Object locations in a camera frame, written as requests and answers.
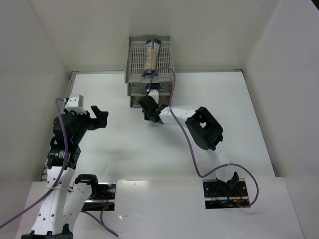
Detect spaghetti bag blue ends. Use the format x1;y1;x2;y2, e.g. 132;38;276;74
146;83;162;91

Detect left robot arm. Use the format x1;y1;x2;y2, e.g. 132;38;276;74
21;106;109;239

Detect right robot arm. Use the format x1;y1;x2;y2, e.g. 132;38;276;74
138;96;239;193

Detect grey stacked tray shelf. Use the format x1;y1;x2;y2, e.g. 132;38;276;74
125;35;174;108

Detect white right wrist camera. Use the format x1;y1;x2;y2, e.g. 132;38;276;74
146;89;160;104

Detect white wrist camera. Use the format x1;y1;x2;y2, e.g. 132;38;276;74
64;95;85;114
146;89;160;104

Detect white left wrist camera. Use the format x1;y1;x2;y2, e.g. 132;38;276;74
64;95;85;114

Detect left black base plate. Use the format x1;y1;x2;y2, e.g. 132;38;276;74
82;182;116;212

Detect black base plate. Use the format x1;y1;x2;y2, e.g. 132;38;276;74
82;182;116;212
202;179;250;209

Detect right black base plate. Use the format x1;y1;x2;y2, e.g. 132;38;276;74
202;179;250;209

